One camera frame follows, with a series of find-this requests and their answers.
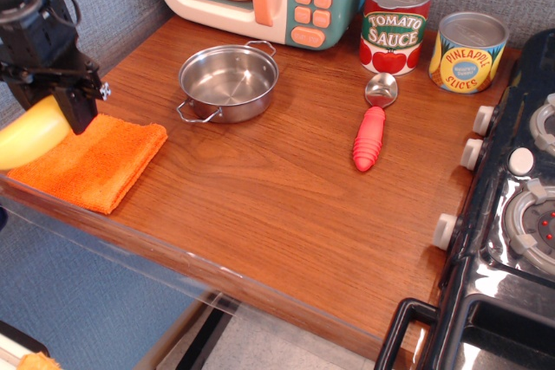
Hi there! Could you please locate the black toy stove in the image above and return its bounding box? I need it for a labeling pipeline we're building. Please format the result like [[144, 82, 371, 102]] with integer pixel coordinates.
[[375, 29, 554, 369]]

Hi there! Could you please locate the pineapple slices toy can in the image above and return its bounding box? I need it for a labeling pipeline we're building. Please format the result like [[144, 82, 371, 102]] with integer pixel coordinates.
[[428, 11, 509, 94]]

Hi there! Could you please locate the white round stove button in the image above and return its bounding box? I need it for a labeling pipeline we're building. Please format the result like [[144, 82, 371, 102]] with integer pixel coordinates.
[[508, 147, 534, 176]]

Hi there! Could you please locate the orange folded cloth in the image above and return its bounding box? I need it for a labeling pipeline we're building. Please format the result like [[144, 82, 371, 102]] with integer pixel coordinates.
[[8, 114, 167, 215]]

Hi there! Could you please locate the grey stove burner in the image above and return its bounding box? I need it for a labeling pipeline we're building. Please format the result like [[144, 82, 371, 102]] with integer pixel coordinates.
[[529, 93, 555, 156], [503, 179, 554, 276]]

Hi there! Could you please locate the white stove knob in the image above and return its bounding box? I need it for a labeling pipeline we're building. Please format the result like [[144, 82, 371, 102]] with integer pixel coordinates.
[[460, 139, 483, 171], [473, 106, 495, 136], [433, 213, 458, 250]]

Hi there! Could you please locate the tomato sauce toy can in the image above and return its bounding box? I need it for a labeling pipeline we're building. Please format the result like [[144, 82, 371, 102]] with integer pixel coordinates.
[[359, 0, 432, 75]]

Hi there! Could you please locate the grey stove burner rear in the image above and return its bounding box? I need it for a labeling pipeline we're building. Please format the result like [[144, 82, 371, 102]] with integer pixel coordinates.
[[529, 93, 555, 156]]

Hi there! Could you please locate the white stove knob lower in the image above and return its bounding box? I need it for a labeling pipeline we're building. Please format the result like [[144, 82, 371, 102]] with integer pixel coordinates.
[[433, 213, 458, 250]]

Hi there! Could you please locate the white stove knob middle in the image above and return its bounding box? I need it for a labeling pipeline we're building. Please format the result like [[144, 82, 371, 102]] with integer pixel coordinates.
[[460, 139, 483, 171]]

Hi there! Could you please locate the white stove knob upper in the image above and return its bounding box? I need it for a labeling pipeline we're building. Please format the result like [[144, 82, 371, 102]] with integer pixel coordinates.
[[473, 106, 495, 136]]

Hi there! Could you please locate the small stainless steel pan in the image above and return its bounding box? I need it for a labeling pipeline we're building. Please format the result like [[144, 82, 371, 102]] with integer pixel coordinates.
[[176, 41, 279, 124]]

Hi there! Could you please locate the yellow toy banana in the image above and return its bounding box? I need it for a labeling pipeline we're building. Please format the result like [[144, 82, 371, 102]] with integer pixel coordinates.
[[1, 95, 71, 171]]

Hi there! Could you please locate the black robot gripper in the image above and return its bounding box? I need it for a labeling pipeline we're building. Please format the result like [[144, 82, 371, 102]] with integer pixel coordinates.
[[1, 0, 111, 135]]

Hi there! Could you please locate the orange object bottom left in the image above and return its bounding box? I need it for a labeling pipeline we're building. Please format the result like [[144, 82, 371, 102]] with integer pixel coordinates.
[[16, 352, 62, 370]]

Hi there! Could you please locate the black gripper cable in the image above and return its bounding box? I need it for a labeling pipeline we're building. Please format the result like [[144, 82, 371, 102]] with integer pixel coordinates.
[[36, 0, 82, 29]]

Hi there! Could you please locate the grey stove burner front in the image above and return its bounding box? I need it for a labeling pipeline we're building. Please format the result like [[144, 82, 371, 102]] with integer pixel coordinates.
[[503, 179, 554, 276]]

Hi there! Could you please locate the red-handled metal scoop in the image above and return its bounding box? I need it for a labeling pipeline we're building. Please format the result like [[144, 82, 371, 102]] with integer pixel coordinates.
[[352, 73, 398, 172]]

